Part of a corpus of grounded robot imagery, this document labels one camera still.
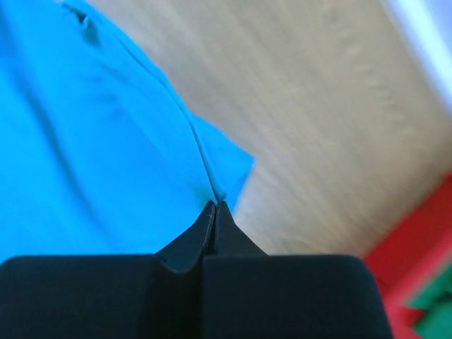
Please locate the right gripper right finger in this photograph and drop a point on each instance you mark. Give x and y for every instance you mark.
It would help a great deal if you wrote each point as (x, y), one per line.
(250, 294)

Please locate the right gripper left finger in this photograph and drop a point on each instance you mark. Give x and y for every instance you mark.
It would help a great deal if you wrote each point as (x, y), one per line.
(116, 296)

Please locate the teal blue t shirt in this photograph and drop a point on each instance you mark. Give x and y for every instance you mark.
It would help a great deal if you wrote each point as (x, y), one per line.
(99, 154)

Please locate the red plastic bin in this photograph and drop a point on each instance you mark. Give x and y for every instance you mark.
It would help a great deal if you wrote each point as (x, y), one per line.
(411, 257)

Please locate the green t shirt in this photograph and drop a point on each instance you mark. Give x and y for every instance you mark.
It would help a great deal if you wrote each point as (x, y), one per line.
(434, 302)

